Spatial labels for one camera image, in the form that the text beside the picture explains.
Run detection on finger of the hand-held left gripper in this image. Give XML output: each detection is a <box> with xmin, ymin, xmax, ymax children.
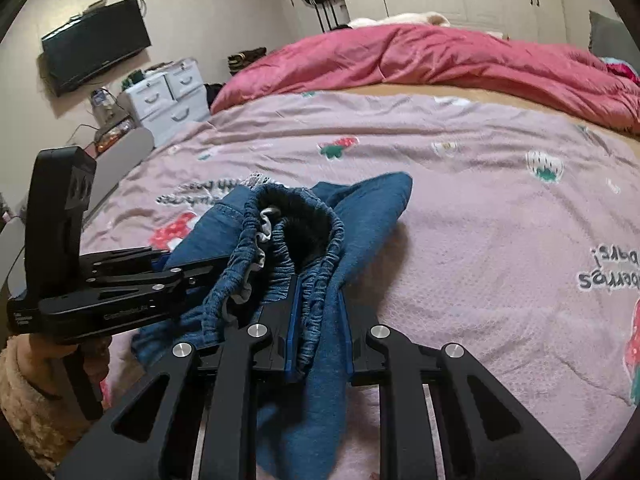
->
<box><xmin>79</xmin><ymin>247</ymin><xmax>172</xmax><ymax>279</ymax></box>
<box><xmin>89</xmin><ymin>255</ymin><xmax>232</xmax><ymax>295</ymax></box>

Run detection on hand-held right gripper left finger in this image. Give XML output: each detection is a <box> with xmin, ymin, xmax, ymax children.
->
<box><xmin>55</xmin><ymin>279</ymin><xmax>302</xmax><ymax>480</ymax></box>

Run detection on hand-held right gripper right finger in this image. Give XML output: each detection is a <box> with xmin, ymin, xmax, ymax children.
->
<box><xmin>341</xmin><ymin>289</ymin><xmax>582</xmax><ymax>480</ymax></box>

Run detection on blue pants with lace hem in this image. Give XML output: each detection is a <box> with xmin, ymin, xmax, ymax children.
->
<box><xmin>131</xmin><ymin>171</ymin><xmax>415</xmax><ymax>480</ymax></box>

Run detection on person's left forearm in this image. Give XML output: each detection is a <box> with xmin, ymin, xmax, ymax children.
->
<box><xmin>0</xmin><ymin>334</ymin><xmax>108</xmax><ymax>476</ymax></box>

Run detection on person's left hand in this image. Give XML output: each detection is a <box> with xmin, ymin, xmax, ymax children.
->
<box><xmin>82</xmin><ymin>334</ymin><xmax>114</xmax><ymax>407</ymax></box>

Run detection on pink printed blanket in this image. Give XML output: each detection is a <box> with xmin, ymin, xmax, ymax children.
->
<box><xmin>77</xmin><ymin>91</ymin><xmax>640</xmax><ymax>480</ymax></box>

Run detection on white drawer cabinet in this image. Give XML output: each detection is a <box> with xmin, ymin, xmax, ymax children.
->
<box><xmin>119</xmin><ymin>59</ymin><xmax>212</xmax><ymax>149</ymax></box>

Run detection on dark patterned bag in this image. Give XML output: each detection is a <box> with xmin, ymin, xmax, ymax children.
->
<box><xmin>227</xmin><ymin>47</ymin><xmax>268</xmax><ymax>77</ymax></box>

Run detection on red quilt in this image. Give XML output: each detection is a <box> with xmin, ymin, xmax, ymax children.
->
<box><xmin>210</xmin><ymin>23</ymin><xmax>640</xmax><ymax>128</ymax></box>

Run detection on cream fluffy cloth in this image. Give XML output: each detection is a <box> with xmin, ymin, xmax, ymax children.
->
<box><xmin>346</xmin><ymin>11</ymin><xmax>452</xmax><ymax>29</ymax></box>

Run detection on grey pillow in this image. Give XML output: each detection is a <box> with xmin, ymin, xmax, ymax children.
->
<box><xmin>587</xmin><ymin>10</ymin><xmax>640</xmax><ymax>61</ymax></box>

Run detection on black wall television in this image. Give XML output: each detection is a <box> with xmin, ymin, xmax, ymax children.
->
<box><xmin>40</xmin><ymin>0</ymin><xmax>152</xmax><ymax>97</ymax></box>

